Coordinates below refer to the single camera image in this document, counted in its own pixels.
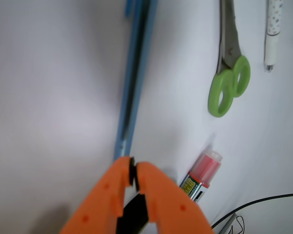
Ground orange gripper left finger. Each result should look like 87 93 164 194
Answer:
60 156 134 234

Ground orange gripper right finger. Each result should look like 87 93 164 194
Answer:
136 162 213 234

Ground red marker with clear cap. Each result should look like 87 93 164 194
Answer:
180 149 223 203

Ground green handled scissors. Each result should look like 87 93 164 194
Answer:
208 0 251 117

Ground light blue capped pen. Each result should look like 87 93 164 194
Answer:
113 0 158 161

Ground white dotted pen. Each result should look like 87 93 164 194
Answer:
264 0 283 72

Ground spiral notebook with drawing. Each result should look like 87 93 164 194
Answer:
218 213 245 234

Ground black cable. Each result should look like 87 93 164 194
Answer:
210 192 293 230

